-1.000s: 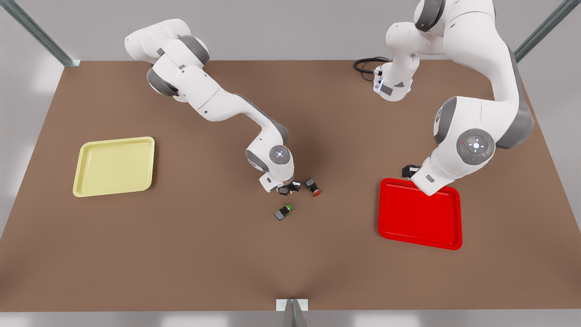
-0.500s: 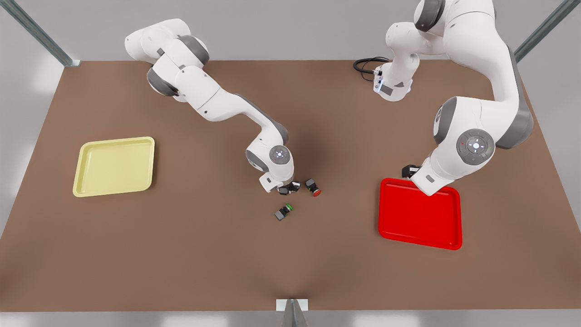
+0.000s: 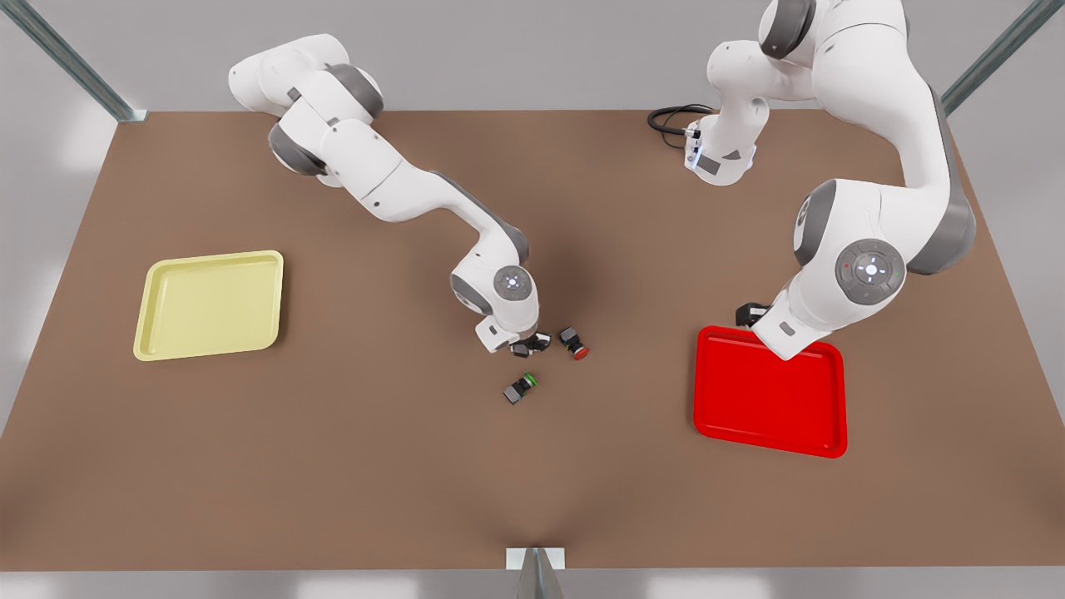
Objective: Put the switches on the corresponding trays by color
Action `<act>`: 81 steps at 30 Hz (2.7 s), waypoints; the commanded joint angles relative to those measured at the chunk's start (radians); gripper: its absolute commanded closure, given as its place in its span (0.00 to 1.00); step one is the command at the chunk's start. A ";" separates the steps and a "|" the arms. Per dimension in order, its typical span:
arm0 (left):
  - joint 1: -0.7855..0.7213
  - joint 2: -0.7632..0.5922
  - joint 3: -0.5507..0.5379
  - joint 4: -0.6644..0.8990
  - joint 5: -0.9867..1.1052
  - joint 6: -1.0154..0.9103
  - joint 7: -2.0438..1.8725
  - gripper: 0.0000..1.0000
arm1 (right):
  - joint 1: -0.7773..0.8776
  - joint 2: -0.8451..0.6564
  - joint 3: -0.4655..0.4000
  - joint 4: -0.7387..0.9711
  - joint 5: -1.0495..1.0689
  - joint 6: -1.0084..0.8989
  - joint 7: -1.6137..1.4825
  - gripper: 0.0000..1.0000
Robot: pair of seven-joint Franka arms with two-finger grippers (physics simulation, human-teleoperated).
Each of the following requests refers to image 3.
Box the red tray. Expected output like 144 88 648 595
694 325 849 459

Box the yellow tray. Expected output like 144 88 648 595
133 250 285 363

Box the silver frame post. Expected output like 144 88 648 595
0 0 148 124
506 547 567 599
940 0 1065 116

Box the black cable loop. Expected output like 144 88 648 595
647 104 718 151

